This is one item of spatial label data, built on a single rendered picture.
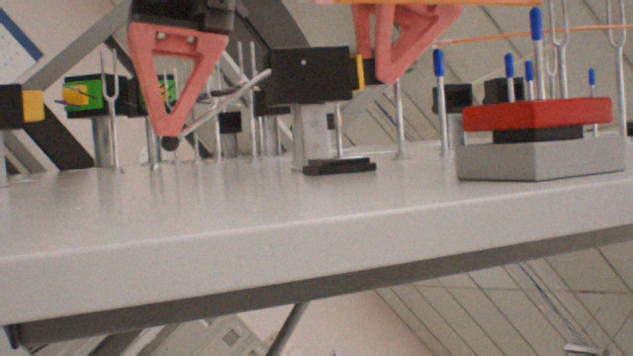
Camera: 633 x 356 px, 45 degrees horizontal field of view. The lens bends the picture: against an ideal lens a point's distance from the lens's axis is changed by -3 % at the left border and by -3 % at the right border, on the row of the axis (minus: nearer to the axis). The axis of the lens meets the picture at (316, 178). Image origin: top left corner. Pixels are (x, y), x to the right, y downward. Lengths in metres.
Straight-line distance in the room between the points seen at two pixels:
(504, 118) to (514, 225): 0.08
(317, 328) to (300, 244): 8.33
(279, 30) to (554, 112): 1.37
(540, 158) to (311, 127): 0.27
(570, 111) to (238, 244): 0.18
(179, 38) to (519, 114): 0.28
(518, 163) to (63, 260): 0.20
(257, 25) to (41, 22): 6.79
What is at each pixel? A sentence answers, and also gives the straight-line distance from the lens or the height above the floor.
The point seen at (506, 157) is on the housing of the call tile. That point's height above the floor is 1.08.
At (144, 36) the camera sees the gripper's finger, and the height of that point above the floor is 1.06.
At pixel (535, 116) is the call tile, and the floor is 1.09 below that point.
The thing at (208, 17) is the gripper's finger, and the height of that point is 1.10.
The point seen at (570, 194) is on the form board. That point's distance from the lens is 0.30.
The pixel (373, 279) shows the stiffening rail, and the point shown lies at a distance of 0.42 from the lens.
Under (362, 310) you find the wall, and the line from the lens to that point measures 8.75.
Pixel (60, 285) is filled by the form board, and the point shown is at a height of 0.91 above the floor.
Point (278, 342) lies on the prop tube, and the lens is 1.37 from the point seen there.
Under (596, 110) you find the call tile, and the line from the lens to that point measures 0.36.
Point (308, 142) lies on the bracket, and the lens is 0.58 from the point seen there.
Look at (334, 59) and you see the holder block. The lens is 0.58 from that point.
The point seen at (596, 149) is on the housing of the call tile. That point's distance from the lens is 0.36.
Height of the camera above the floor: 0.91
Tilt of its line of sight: 19 degrees up
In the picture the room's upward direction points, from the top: 45 degrees clockwise
